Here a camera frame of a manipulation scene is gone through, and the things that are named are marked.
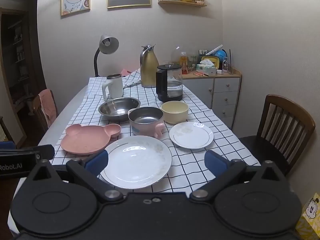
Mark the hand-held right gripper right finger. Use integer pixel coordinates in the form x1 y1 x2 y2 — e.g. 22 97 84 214
189 150 294 202

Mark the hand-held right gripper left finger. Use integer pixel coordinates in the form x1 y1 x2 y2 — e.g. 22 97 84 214
26 151 124 203

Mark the pink bear-shaped plate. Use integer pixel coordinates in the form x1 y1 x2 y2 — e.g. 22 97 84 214
60 123 122 155

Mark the stainless steel bowl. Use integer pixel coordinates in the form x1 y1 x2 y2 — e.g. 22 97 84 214
98 97 141 124

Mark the small white plate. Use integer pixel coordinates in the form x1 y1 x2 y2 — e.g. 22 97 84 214
169 121 215 149

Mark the large white plate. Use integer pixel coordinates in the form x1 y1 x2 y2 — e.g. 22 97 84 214
99 135 173 190

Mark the pink cloth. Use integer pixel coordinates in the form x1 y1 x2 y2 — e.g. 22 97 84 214
38 89 58 127

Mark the white checkered tablecloth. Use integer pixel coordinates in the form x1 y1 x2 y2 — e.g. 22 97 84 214
49 68 262 193

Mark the cream bowl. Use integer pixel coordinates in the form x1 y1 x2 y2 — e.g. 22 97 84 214
161 101 189 125

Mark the white corner cabinet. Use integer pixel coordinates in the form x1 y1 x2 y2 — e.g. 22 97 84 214
181 67 243 130

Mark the dark wooden slatted chair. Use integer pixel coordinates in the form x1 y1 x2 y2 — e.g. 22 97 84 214
237 94 316 177

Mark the white mug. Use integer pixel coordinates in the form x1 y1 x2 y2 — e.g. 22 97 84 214
102 74 123 102

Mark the dark wooden bookshelf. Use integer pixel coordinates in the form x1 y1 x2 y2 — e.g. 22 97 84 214
0 7 41 122

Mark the black glass kettle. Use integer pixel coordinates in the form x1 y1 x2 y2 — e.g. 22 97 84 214
156 64 184 102

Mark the green white tissue box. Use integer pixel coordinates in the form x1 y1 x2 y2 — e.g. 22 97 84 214
196 59 217 77

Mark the orange juice bottle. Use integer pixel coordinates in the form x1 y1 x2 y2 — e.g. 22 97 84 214
180 52 189 75

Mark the gold thermos jug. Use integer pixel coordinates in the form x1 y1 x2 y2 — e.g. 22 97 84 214
140 44 160 88

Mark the blue globe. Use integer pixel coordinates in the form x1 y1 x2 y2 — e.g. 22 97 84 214
214 49 228 64

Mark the white tube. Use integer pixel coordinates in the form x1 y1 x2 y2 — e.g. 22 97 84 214
205 44 223 56

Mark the yellow cartoon tissue box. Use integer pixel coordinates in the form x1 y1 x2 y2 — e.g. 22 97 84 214
294 192 320 240

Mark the grey desk lamp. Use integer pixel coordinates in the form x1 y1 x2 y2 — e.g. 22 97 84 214
93 34 119 78

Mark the pink steel-lined handled bowl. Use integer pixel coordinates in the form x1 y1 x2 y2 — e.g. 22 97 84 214
128 107 166 138

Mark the wooden wall shelf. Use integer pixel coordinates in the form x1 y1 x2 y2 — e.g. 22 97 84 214
157 0 208 8

